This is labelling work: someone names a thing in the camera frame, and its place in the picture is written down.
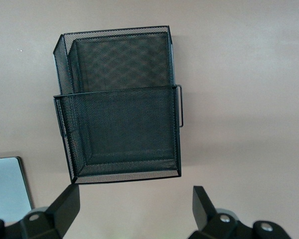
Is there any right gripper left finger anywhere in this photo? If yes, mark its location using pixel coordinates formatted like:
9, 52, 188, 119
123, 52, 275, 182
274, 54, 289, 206
0, 184, 80, 239

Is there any black wire mesh organizer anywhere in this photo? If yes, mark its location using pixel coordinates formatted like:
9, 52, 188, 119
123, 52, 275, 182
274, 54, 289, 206
51, 24, 184, 185

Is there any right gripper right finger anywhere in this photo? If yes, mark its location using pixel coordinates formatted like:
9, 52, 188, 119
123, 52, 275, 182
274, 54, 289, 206
189, 185, 292, 239

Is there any silver laptop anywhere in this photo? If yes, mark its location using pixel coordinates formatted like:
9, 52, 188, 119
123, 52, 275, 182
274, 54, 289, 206
0, 156, 33, 217

